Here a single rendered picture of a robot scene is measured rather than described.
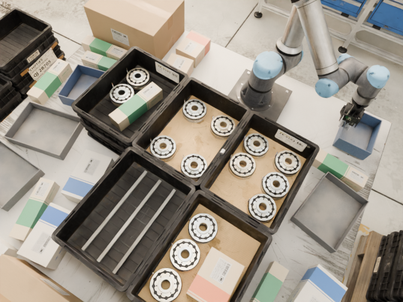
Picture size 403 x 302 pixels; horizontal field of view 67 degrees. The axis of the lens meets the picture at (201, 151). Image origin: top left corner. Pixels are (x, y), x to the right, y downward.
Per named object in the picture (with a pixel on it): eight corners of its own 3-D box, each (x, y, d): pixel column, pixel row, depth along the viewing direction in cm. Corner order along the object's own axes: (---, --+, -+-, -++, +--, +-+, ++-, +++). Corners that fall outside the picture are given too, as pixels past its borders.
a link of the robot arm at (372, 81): (375, 59, 110) (396, 71, 107) (362, 79, 120) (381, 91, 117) (363, 70, 108) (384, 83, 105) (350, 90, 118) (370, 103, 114)
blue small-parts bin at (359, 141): (344, 114, 148) (351, 106, 142) (373, 128, 146) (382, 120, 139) (331, 145, 140) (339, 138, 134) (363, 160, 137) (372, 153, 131)
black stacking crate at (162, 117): (189, 93, 138) (190, 76, 128) (246, 124, 132) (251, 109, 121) (135, 158, 122) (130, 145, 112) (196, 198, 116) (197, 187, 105)
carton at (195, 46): (195, 68, 159) (195, 57, 152) (176, 59, 161) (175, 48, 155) (210, 49, 166) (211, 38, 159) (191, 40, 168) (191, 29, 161)
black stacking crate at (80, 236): (134, 159, 122) (129, 145, 111) (195, 198, 115) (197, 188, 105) (62, 243, 106) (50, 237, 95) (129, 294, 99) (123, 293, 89)
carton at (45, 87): (42, 105, 144) (37, 98, 138) (32, 100, 145) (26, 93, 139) (72, 71, 154) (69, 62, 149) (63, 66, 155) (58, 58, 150)
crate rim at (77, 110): (134, 48, 136) (134, 44, 133) (190, 79, 129) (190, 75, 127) (71, 109, 119) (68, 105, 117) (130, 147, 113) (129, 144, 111)
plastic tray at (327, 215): (331, 253, 119) (336, 251, 115) (289, 219, 125) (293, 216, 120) (363, 205, 129) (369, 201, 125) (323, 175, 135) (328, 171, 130)
